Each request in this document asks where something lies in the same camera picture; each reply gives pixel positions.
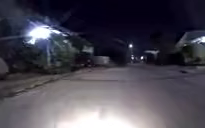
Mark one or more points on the dark vehicle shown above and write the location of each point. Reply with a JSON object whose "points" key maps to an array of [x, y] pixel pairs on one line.
{"points": [[84, 60]]}

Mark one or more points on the grey asphalt road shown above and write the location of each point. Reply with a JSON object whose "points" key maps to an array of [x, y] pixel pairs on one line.
{"points": [[123, 90]]}

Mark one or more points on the distant street lamp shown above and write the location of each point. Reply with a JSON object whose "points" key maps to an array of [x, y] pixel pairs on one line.
{"points": [[130, 46]]}

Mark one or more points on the small distant building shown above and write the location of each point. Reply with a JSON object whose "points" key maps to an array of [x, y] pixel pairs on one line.
{"points": [[151, 56]]}

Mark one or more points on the street lamp on pole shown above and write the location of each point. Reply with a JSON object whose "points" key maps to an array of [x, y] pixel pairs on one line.
{"points": [[40, 33]]}

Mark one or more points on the pale verge strip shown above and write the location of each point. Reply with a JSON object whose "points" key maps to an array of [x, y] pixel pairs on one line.
{"points": [[20, 83]]}

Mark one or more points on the building with lit canopy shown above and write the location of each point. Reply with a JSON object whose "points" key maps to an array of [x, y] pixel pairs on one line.
{"points": [[196, 48]]}

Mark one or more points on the pale wall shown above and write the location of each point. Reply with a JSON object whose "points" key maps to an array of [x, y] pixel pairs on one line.
{"points": [[101, 60]]}

